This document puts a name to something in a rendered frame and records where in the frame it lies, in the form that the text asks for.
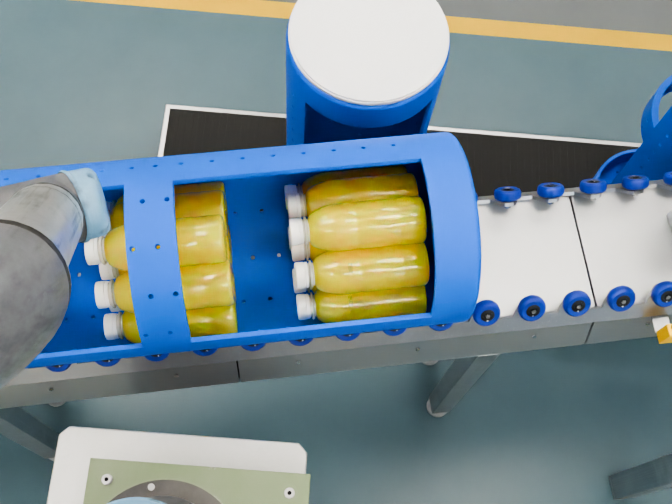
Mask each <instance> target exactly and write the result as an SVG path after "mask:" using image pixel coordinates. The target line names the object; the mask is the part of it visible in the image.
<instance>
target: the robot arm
mask: <svg viewBox="0 0 672 504"><path fill-rule="evenodd" d="M109 230H110V218H109V213H108V208H107V204H106V200H105V197H104V193H103V190H102V187H101V184H100V181H99V178H98V176H97V174H96V173H95V172H94V171H93V170H92V169H90V168H81V169H76V170H70V171H66V170H61V171H59V172H58V173H57V174H53V175H48V176H44V177H40V178H35V179H31V180H27V181H23V182H18V183H14V184H10V185H6V186H1V187H0V389H1V388H2V387H4V386H5V385H6V384H7V383H9V382H10V381H11V380H12V379H13V378H15V377H16V376H17V375H18V374H19V373H20V372H21V371H22V370H23V369H24V368H25V367H27V366H28V365H29V364H30V363H31V362H32V361H33V360H34V359H35V358H36V357H37V356H38V355H39V354H40V352H41V351H42V350H43V349H44V348H45V347H46V345H47V344H48V343H49V342H50V341H51V339H52V338H53V337H54V335H55V333H56V332H57V330H58V329H59V327H60V326H61V324H62V321H63V319H64V316H65V314H66V311H67V308H68V305H69V302H70V296H71V276H70V272H69V268H68V266H69V264H70V261H71V259H72V256H73V254H74V251H75V249H76V246H77V244H78V243H79V242H81V243H86V242H89V241H90V239H94V238H97V237H101V236H104V235H106V234H107V233H108V232H109ZM107 504H194V503H192V502H190V501H187V500H185V499H182V498H179V497H174V496H152V497H147V498H145V497H129V498H123V499H119V500H115V501H112V502H110V503H107Z"/></svg>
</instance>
